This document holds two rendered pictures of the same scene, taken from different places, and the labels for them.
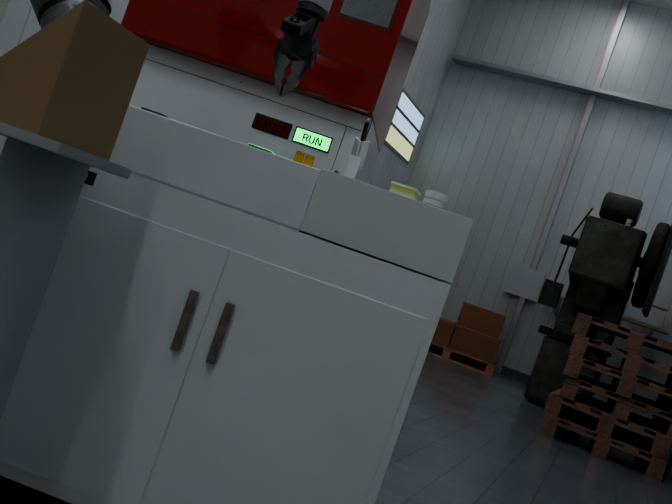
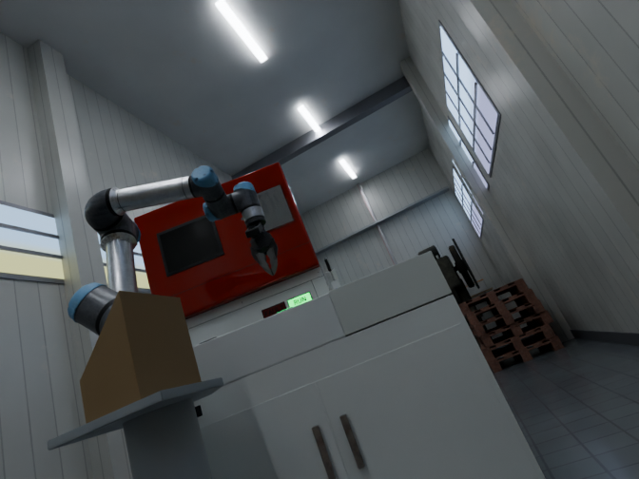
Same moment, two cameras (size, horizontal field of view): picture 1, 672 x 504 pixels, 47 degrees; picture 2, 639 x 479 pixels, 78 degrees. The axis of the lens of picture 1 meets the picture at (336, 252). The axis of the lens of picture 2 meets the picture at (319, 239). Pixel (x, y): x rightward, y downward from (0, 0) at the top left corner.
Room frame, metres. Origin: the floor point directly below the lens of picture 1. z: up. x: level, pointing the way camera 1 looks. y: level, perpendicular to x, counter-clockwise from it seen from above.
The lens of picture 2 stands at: (0.50, 0.19, 0.72)
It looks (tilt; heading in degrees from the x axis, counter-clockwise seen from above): 19 degrees up; 354
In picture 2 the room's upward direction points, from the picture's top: 22 degrees counter-clockwise
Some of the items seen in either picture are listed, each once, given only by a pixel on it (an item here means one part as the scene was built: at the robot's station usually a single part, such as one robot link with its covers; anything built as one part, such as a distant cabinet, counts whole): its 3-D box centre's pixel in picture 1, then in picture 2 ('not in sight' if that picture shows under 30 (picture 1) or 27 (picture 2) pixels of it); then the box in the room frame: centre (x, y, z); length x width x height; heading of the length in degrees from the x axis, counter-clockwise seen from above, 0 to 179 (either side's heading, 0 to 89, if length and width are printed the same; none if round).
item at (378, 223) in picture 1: (388, 233); (383, 306); (2.00, -0.11, 0.89); 0.62 x 0.35 x 0.14; 175
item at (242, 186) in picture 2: not in sight; (245, 199); (1.78, 0.24, 1.41); 0.09 x 0.08 x 0.11; 89
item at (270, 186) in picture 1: (199, 163); (256, 348); (1.78, 0.36, 0.89); 0.55 x 0.09 x 0.14; 85
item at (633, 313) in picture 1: (646, 314); (476, 288); (10.09, -4.06, 1.42); 0.49 x 0.41 x 0.27; 69
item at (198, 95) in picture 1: (224, 138); (255, 336); (2.37, 0.43, 1.02); 0.81 x 0.03 x 0.40; 85
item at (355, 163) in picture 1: (354, 164); (336, 286); (2.00, 0.03, 1.03); 0.06 x 0.04 x 0.13; 175
